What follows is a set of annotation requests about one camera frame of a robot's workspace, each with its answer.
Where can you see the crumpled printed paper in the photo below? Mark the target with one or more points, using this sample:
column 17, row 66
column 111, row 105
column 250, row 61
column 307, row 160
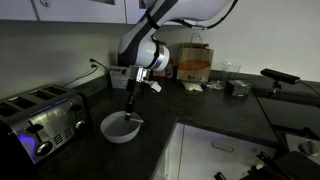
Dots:
column 214, row 85

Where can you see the silver four-slot toaster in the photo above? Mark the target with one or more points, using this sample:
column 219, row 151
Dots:
column 40, row 123

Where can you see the white printed box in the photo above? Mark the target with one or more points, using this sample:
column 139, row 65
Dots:
column 118, row 77

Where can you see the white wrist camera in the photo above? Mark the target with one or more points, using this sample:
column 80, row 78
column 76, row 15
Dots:
column 155, row 86

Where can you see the cream folded cloth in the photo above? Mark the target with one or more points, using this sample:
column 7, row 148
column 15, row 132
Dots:
column 192, row 87

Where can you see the grey metal box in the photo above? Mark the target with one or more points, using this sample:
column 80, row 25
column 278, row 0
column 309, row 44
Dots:
column 238, row 88

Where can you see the brown paper bag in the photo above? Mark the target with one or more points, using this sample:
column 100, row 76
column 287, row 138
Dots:
column 195, row 63

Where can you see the clear plastic cup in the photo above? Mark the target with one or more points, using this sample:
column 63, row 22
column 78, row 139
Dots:
column 231, row 69

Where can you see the silver stove knob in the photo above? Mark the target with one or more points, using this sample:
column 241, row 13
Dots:
column 308, row 148

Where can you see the white upper cabinet door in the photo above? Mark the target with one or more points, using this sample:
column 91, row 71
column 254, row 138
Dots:
column 135, row 13
column 80, row 10
column 16, row 8

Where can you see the white wall outlet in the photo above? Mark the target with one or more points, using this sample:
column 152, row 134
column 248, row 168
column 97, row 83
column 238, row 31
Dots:
column 92, row 63

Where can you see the black cooktop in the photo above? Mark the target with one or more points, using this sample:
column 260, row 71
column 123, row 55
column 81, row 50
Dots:
column 290, row 113

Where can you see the black bar camera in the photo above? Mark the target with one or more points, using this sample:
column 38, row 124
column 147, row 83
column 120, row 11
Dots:
column 280, row 76

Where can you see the black clamp mount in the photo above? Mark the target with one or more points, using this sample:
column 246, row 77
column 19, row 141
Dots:
column 276, row 166

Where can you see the black camera stand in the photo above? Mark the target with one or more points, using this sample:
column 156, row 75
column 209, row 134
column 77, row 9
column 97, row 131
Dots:
column 275, row 89

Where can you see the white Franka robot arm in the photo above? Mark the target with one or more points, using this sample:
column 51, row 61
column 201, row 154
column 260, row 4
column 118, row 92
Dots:
column 150, row 36

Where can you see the red snack packet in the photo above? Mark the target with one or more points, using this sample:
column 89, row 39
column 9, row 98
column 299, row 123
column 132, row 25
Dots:
column 165, row 70

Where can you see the white bowl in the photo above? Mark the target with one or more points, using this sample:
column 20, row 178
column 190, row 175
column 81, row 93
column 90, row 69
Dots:
column 118, row 133

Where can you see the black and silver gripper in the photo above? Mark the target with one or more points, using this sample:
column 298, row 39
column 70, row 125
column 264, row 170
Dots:
column 136, row 83

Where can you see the black and white marker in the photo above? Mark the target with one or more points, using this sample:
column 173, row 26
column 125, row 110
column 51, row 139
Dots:
column 137, row 120

